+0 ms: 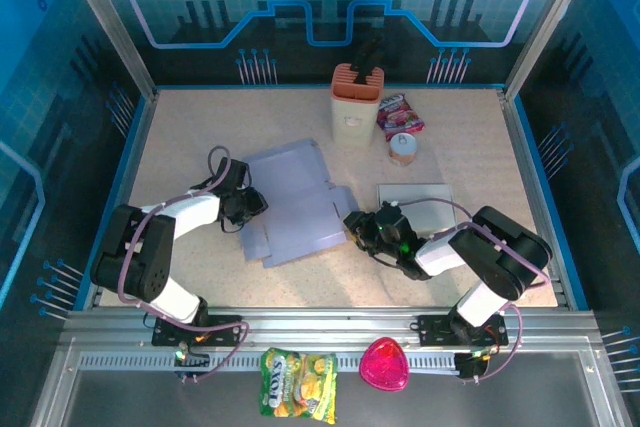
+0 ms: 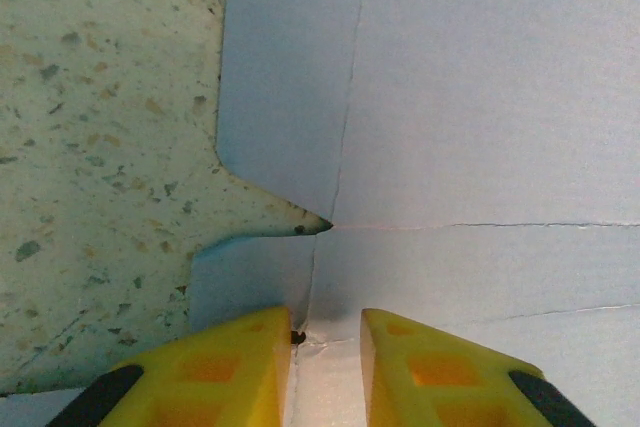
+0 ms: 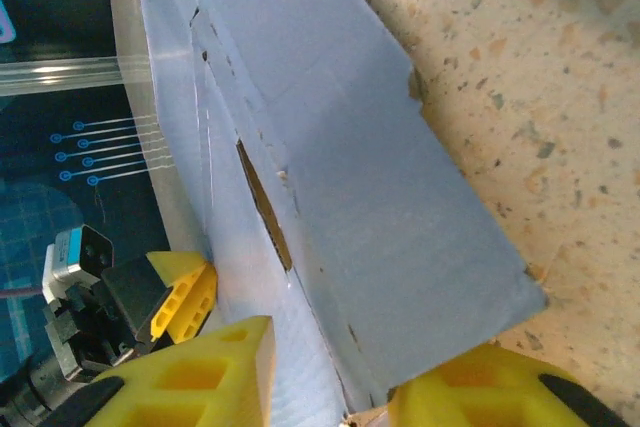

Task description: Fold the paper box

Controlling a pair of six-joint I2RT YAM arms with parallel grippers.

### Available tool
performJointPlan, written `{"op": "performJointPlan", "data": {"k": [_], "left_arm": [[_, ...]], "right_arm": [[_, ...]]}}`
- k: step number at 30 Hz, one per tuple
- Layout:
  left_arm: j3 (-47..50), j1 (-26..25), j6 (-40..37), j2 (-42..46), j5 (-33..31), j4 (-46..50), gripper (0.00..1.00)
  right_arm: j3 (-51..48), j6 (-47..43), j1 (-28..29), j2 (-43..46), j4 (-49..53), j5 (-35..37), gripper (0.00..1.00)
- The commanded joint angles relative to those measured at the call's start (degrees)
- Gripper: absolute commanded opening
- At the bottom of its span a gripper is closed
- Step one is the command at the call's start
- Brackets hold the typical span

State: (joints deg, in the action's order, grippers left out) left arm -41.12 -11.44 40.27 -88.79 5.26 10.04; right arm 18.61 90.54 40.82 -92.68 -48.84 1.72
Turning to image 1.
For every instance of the aluminium table rail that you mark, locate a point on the aluminium table rail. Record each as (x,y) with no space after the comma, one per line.
(325,329)

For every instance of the green yellow candy bag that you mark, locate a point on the green yellow candy bag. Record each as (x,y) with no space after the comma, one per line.
(297,384)

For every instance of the aluminium frame post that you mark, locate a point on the aluminium frame post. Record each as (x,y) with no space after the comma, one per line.
(544,12)
(105,12)

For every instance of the red purple candy packet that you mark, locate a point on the red purple candy packet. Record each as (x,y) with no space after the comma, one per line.
(400,117)

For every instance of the pink heart-shaped container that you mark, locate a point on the pink heart-shaped container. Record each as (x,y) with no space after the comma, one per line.
(384,364)

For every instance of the beige knife block orange top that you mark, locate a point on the beige knife block orange top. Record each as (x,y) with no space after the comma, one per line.
(352,112)

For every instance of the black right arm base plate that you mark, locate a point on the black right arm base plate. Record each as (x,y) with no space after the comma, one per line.
(435,329)

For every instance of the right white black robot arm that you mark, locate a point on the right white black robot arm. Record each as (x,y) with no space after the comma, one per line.
(500,252)

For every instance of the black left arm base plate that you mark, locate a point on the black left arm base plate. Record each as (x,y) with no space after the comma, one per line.
(225,329)

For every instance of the small pull-tab can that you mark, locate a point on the small pull-tab can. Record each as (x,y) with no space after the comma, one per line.
(403,147)

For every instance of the small black circuit board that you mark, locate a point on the small black circuit board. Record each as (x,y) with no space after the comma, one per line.
(472,364)
(192,364)

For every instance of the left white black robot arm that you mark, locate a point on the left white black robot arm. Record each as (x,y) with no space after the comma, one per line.
(195,212)

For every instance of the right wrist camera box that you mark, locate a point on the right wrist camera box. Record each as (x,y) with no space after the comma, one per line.
(395,204)

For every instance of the lilac paper box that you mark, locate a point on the lilac paper box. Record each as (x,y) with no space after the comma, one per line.
(300,207)

